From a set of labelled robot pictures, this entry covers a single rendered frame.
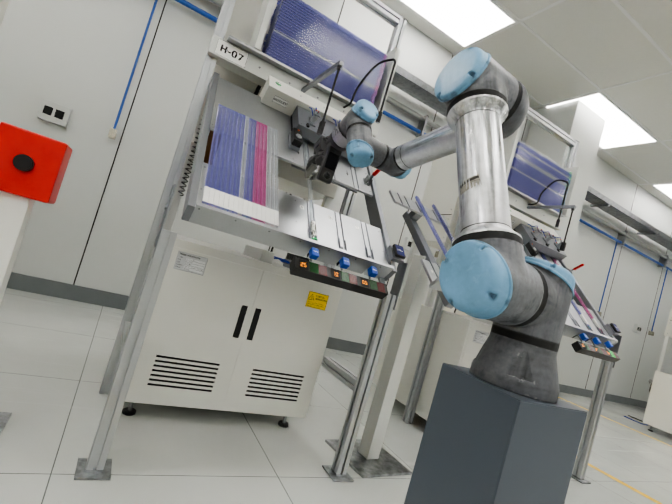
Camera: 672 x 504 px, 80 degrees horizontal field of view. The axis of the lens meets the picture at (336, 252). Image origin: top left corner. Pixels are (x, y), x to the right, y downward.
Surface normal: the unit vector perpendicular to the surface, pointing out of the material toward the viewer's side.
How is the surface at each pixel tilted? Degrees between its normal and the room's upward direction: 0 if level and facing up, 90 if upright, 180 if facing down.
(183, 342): 90
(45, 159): 90
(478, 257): 97
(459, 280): 97
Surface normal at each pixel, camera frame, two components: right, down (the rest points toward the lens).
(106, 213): 0.45, 0.09
